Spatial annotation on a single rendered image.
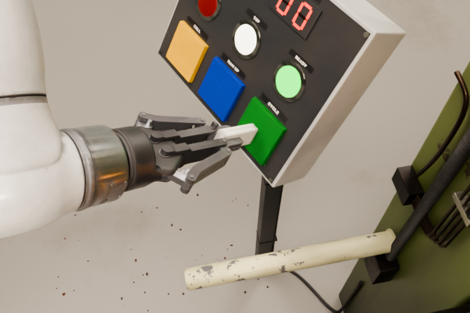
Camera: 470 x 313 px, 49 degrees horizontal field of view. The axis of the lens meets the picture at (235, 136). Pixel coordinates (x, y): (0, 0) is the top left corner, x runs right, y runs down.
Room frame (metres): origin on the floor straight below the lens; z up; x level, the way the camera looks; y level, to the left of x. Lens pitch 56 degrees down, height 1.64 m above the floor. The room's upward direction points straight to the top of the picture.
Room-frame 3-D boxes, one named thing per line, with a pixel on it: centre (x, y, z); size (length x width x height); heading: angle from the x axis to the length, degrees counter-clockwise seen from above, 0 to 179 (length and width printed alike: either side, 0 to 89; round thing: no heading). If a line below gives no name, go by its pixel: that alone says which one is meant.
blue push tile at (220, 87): (0.52, 0.02, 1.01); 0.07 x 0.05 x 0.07; 36
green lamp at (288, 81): (0.46, -0.08, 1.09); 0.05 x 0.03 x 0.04; 11
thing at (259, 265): (0.38, -0.12, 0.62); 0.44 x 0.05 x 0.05; 101
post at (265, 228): (0.59, -0.09, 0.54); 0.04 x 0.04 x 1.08; 11
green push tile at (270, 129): (0.44, -0.04, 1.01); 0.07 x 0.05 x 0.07; 36
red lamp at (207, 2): (0.62, 0.04, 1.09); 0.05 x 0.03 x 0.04; 11
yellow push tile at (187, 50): (0.60, 0.08, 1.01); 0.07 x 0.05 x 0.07; 36
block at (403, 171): (0.45, -0.32, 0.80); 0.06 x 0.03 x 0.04; 11
